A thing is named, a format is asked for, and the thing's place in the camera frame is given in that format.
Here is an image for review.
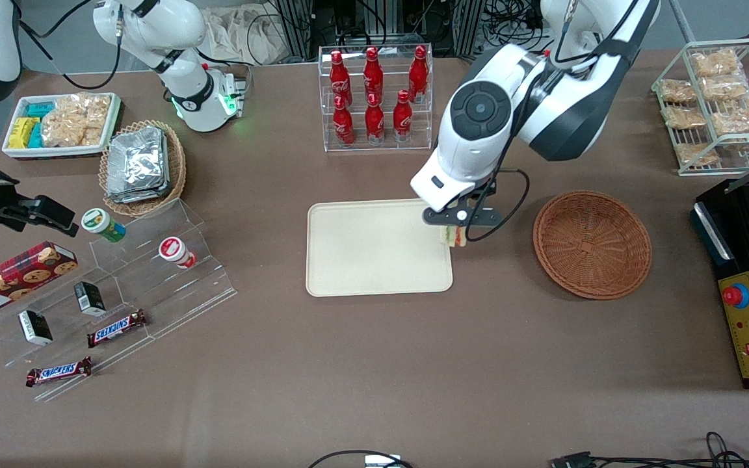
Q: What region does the clear acrylic bottle rack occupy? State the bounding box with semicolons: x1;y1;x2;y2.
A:
318;44;434;153

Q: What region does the round brown wicker basket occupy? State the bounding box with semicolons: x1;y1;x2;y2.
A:
532;190;653;300

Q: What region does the red cola bottle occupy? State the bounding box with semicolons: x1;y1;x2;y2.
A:
408;45;430;103
329;50;353;108
332;95;356;146
363;46;384;105
365;92;386;145
392;90;414;143

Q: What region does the yellow snack packet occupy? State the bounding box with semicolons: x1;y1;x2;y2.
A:
8;117;40;150

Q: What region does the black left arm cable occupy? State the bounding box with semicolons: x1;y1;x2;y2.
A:
465;169;531;243

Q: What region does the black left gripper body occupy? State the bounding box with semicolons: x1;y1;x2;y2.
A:
453;181;498;211

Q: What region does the white rectangular snack tray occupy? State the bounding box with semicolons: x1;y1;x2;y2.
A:
1;92;124;161

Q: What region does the red Walkers cookie box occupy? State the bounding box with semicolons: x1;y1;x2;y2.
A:
0;241;79;321

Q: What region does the black cable with connector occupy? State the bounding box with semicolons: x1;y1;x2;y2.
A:
549;432;749;468

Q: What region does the silver foil packet stack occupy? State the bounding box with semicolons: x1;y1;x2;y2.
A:
105;126;172;204

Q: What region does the beige cloth bag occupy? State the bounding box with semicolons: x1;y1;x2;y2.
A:
202;5;285;66

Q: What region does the black floor cable loop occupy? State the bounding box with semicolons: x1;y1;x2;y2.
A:
308;449;414;468

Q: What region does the clear bag of pastry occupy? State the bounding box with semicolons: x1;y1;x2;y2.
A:
663;106;707;130
675;143;720;167
659;79;698;105
711;97;749;137
690;49;742;78
700;75;749;102

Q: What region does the white wire rack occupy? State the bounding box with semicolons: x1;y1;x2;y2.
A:
651;38;749;177

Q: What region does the clear acrylic step stand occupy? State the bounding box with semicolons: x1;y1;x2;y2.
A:
0;198;239;402

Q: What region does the small black box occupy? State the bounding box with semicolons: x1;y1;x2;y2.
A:
18;309;54;346
73;281;107;317

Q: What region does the black machine housing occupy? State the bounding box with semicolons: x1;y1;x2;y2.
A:
690;179;749;391

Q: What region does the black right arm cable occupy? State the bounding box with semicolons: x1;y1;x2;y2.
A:
19;0;123;91

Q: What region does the Snickers chocolate bar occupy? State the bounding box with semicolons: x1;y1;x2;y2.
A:
86;309;148;348
25;356;93;388

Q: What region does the grey aluminium frame post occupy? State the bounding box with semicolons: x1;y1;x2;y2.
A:
456;0;486;57
270;0;315;60

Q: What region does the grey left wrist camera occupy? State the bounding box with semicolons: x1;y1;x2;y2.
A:
423;207;503;228

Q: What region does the clear bag of crackers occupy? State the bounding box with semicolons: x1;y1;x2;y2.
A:
40;93;112;148

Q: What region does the black cable bundle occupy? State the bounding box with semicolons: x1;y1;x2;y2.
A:
482;0;547;54

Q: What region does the red lid snack cup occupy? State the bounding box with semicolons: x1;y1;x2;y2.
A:
158;237;198;270

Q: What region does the green lid snack cup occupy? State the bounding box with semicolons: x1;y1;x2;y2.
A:
81;208;127;243

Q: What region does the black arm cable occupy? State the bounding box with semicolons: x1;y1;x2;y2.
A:
19;0;123;91
465;169;531;243

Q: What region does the beige plastic tray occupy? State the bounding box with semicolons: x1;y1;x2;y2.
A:
306;198;454;298

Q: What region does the light oval wicker basket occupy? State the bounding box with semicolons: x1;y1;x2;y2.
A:
98;120;188;218

